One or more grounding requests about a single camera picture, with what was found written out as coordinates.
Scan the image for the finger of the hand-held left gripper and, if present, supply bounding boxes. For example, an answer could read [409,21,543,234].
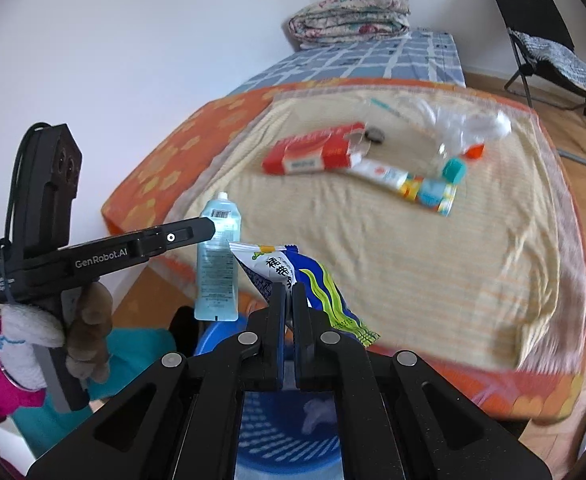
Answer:
[140,217,217,258]

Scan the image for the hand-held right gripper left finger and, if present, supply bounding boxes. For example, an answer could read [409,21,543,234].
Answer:
[26,282,290,480]

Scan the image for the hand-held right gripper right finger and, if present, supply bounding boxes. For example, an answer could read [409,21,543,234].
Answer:
[292,283,550,480]

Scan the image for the blue white snack packet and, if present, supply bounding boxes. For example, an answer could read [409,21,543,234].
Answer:
[229,242,380,349]

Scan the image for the clear blue liquid bottle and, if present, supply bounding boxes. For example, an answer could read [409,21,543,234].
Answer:
[194,192,244,322]

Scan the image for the blue plastic basket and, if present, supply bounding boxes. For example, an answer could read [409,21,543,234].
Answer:
[193,312,346,472]

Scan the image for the red white carton box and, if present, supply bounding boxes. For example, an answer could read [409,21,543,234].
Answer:
[261,121,370,176]

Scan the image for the colourful toothpaste tube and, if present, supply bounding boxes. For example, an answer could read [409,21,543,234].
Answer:
[348,156,459,217]

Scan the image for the teal bottle cap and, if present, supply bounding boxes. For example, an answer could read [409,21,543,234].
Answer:
[432,142,469,184]

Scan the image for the person's left hand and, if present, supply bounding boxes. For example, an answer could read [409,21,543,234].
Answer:
[0,282,115,392]

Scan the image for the orange patterned bedsheet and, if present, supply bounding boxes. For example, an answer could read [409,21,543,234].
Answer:
[100,77,586,424]

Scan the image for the striped yellow blanket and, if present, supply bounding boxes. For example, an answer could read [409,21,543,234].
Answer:
[165,85,586,377]

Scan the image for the teal cloth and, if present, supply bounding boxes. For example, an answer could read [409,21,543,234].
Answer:
[12,327,177,457]

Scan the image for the thin teal-tipped stick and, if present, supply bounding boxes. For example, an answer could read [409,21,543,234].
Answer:
[369,99,410,122]

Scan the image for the blue checked bedsheet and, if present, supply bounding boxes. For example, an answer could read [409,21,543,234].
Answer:
[225,27,469,97]

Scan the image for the folded floral quilt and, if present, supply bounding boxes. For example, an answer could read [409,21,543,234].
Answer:
[287,0,413,51]

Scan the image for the patterned grey chair cushion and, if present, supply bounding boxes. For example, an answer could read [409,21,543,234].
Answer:
[508,27,586,104]

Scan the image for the black folding chair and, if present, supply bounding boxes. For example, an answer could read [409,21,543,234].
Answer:
[485,0,586,171]

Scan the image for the black cable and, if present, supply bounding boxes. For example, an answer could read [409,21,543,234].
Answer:
[0,122,50,263]

